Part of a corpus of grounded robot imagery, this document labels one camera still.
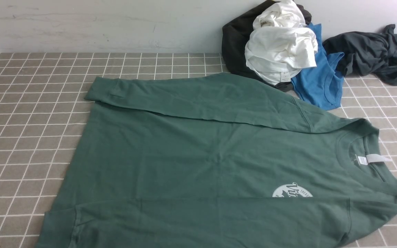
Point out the green long-sleeve top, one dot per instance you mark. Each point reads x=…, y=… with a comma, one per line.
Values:
x=220, y=161

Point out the black garment under pile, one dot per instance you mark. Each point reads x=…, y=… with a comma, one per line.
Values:
x=236, y=34

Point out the white crumpled shirt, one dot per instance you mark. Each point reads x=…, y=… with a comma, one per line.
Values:
x=281, y=44

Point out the blue t-shirt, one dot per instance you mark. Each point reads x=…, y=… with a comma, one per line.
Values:
x=321, y=85

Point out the dark grey crumpled garment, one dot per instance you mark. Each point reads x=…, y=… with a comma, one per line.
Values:
x=367, y=53

